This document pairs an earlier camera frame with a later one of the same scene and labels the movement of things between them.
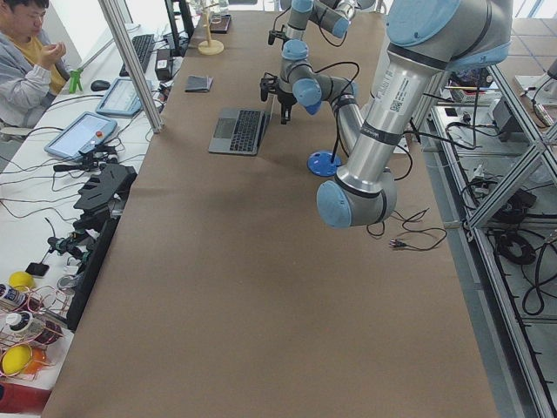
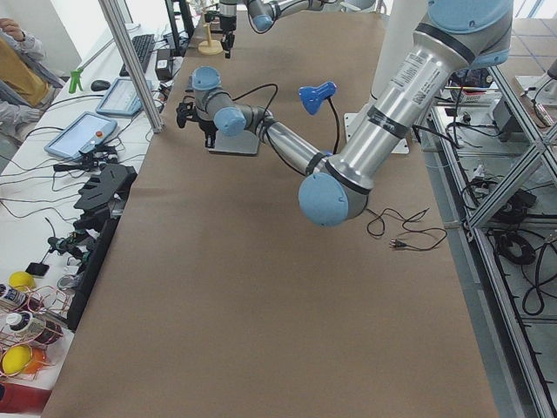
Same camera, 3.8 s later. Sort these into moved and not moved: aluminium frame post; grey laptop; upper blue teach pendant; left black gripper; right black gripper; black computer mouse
Moved: right black gripper; left black gripper
Not moved: upper blue teach pendant; grey laptop; black computer mouse; aluminium frame post
